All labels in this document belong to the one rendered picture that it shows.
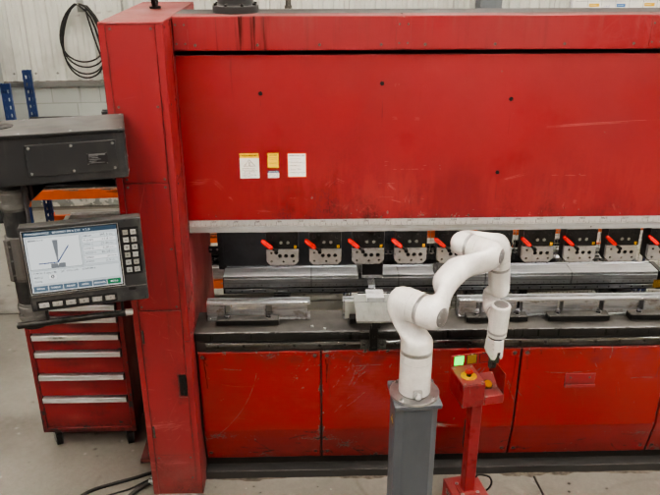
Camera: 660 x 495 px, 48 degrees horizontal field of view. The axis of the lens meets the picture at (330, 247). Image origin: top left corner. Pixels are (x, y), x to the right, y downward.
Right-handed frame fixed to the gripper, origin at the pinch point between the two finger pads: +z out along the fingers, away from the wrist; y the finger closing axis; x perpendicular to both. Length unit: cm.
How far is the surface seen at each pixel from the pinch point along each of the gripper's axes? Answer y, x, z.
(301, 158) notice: -57, -78, -80
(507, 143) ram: -43, 12, -87
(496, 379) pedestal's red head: -2.0, 4.3, 11.3
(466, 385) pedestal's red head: 6.1, -13.7, 5.8
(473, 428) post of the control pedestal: 3.5, -5.8, 34.5
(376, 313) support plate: -28, -47, -13
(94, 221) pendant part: -18, -163, -74
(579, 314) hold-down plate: -25, 54, -4
